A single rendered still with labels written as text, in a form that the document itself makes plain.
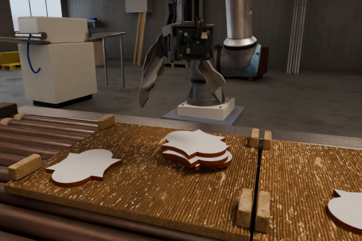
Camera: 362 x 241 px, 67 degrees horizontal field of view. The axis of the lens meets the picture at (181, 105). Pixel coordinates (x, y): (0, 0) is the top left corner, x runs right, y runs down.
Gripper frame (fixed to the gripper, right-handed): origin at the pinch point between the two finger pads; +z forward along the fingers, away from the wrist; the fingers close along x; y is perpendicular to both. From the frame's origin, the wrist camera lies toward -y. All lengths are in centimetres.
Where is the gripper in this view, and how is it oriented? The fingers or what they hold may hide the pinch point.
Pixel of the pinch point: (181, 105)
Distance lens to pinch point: 51.1
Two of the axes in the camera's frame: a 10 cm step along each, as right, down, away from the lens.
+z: 0.1, 9.8, 1.8
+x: 9.6, -0.6, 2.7
